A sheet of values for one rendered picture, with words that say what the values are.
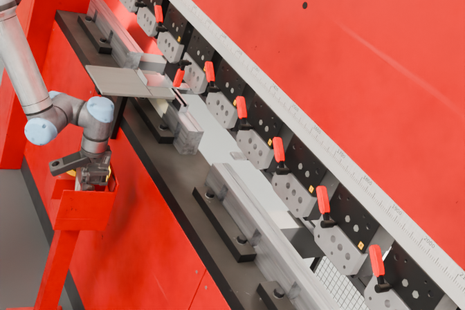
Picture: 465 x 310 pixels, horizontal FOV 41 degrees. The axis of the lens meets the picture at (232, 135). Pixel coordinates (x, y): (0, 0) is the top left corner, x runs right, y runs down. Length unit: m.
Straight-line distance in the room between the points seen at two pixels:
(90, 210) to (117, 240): 0.32
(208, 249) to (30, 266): 1.24
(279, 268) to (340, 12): 0.66
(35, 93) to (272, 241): 0.72
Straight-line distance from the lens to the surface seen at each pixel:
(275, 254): 1.67
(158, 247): 1.97
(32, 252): 2.87
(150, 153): 2.03
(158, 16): 2.17
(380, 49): 1.40
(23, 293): 2.70
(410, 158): 1.33
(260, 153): 1.70
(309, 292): 1.59
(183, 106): 2.12
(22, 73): 1.66
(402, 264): 1.35
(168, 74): 2.21
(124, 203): 2.17
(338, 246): 1.48
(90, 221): 1.97
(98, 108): 1.76
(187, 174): 1.99
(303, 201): 1.55
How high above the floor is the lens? 1.91
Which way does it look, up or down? 27 degrees down
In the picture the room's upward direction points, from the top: 22 degrees clockwise
